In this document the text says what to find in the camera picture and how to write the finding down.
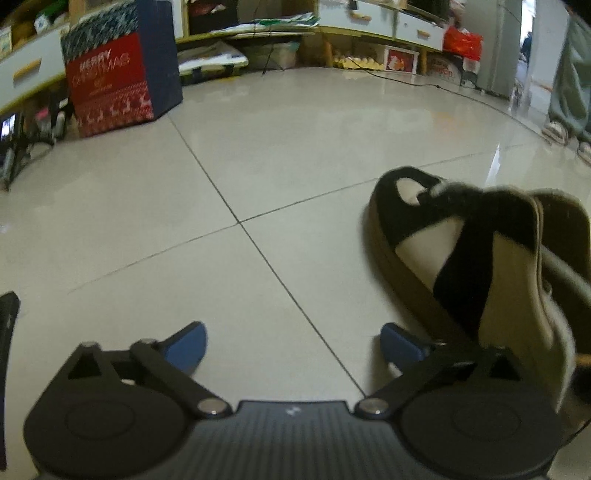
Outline black floor cable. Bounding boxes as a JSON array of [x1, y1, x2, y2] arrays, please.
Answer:
[[353, 65, 548, 137]]

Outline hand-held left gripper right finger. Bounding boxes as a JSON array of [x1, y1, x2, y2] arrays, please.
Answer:
[[353, 322, 528, 420]]

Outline framed red picture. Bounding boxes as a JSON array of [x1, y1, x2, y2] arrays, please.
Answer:
[[383, 46, 421, 75]]

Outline wooden cabinet with white drawers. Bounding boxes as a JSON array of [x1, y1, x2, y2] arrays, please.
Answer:
[[0, 0, 451, 114]]

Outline red plastic bag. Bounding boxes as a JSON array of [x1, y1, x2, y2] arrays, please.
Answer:
[[442, 25, 484, 62]]

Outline black and beige shoe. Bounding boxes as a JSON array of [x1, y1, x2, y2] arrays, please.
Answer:
[[367, 166, 591, 432]]

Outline white printed sack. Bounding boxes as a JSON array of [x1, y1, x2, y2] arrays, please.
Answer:
[[427, 54, 463, 85]]

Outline Merry Christmas gift bag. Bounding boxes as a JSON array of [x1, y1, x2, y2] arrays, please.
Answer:
[[61, 0, 184, 138]]

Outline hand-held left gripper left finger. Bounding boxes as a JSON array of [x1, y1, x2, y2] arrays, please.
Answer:
[[68, 322, 234, 419]]

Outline white and green board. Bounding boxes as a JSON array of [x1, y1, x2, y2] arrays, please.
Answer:
[[178, 44, 250, 86]]

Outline grey fridge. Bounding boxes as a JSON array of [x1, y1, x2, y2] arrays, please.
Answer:
[[477, 0, 533, 99]]

